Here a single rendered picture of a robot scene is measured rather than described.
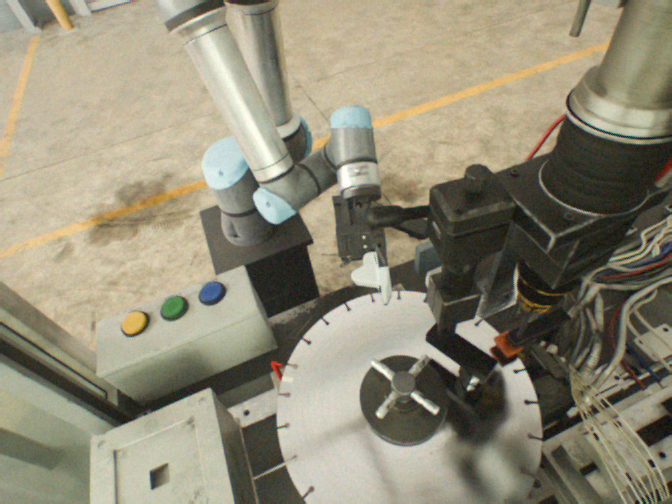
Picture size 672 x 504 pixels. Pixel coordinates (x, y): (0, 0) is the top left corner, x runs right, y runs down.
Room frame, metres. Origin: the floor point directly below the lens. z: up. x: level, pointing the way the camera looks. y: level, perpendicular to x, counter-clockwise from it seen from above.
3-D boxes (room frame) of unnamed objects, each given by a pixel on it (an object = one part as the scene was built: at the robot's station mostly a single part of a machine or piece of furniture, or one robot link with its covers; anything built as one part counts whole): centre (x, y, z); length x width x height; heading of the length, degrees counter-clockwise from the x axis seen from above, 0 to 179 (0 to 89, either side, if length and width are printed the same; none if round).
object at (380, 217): (0.24, -0.08, 1.21); 0.08 x 0.06 x 0.03; 105
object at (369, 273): (0.37, -0.05, 0.96); 0.09 x 0.06 x 0.03; 176
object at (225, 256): (0.75, 0.20, 0.37); 0.40 x 0.40 x 0.75; 15
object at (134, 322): (0.40, 0.37, 0.90); 0.04 x 0.04 x 0.02
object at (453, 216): (0.22, -0.11, 1.17); 0.06 x 0.05 x 0.20; 96
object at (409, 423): (0.18, -0.05, 0.96); 0.11 x 0.11 x 0.03
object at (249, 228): (0.75, 0.20, 0.80); 0.15 x 0.15 x 0.10
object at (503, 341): (0.23, -0.24, 0.95); 0.10 x 0.03 x 0.07; 105
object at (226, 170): (0.76, 0.20, 0.91); 0.13 x 0.12 x 0.14; 126
